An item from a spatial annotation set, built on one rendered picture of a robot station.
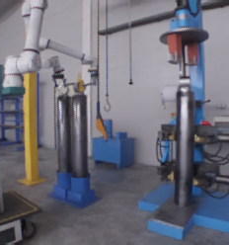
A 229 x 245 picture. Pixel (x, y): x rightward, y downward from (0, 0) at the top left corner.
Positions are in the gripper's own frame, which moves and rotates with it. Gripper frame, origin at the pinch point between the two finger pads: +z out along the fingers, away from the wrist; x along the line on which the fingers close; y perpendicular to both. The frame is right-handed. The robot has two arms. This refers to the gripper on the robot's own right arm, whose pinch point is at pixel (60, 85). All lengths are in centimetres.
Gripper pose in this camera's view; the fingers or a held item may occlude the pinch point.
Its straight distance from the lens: 236.9
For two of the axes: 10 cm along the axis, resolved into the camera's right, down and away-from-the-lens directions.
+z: 1.3, 9.0, 4.3
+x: 8.5, 1.3, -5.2
